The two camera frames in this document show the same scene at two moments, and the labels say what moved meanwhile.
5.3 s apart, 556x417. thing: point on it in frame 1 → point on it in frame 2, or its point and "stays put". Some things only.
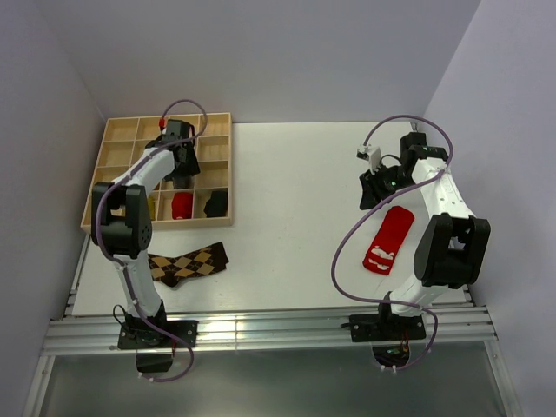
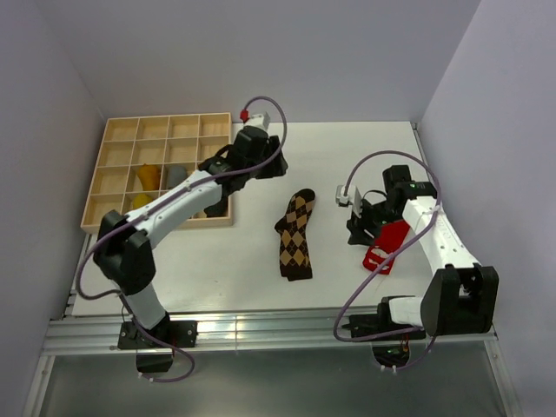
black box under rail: (154, 362) stays put
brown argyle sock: (167, 270) → (294, 259)
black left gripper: (192, 168) → (277, 168)
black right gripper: (372, 188) → (357, 226)
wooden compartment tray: (208, 202) stays put
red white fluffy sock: (388, 240) stays put
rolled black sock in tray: (217, 206) stays put
